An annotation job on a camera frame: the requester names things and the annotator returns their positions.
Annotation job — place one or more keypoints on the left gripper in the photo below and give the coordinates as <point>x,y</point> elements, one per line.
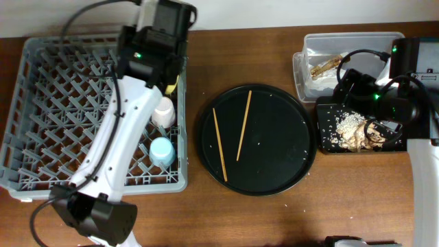
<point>138,36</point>

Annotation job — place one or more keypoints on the yellow bowl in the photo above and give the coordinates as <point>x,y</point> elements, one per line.
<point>172,87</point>

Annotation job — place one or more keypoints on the pink cup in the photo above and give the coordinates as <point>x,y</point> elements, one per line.
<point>164,115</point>

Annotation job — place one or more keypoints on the wooden chopstick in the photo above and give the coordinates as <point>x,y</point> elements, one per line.
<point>243,128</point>
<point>219,142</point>

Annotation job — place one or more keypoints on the blue cup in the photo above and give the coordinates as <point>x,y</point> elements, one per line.
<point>162,152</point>

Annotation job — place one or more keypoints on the snack wrapper waste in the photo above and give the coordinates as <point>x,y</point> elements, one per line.
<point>325,66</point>

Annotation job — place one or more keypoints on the food scraps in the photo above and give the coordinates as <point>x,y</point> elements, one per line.
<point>349,134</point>

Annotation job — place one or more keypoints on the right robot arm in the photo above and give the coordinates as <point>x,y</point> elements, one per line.
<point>409,99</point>

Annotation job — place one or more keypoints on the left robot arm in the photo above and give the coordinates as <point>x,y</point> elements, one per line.
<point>150,58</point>

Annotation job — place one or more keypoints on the grey plastic dishwasher rack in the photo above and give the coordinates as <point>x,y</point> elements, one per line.
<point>55,114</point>

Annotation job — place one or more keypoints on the black rectangular waste tray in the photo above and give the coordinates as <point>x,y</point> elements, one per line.
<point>327,110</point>

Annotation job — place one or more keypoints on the round black tray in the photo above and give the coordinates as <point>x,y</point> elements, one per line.
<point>279,145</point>

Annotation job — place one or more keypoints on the clear plastic bin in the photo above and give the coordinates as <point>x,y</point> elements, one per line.
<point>318,49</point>

